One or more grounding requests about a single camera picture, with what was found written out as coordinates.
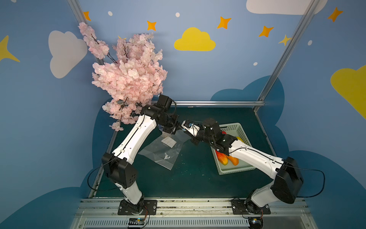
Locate clear zip-top bag blue zipper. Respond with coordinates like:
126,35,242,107
138,125,191,170

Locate large orange mango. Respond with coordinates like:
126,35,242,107
227,156,239,166

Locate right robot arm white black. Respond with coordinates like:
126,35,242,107
181,118,304,213

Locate red yellow mango left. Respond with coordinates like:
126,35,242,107
215,151,228,166

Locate pale green perforated plastic basket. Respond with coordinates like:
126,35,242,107
210,122,257,176

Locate pink cherry blossom tree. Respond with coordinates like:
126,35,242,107
92,33,167,131

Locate right controller board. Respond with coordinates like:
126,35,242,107
248,218,264,229

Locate controller board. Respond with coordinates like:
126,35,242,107
127,218,145,229
248,218,264,229

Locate left controller board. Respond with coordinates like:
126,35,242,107
127,218,145,229

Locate aluminium frame back bar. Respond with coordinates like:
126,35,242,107
172,100,265,107

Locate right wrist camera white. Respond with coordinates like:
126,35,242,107
181,120,200,138

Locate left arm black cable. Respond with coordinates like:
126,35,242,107
87,160,121,192

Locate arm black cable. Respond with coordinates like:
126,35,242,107
87,160,121,192
285,163,326,198

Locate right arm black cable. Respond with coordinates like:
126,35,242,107
285,163,326,198

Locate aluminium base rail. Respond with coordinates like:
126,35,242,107
71,198,317,229

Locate aluminium frame left post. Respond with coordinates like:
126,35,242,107
67,1,109,65

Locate aluminium frame post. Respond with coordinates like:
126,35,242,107
253,0,320,113
67,1,109,65

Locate aluminium frame right post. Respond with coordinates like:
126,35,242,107
253,0,320,113

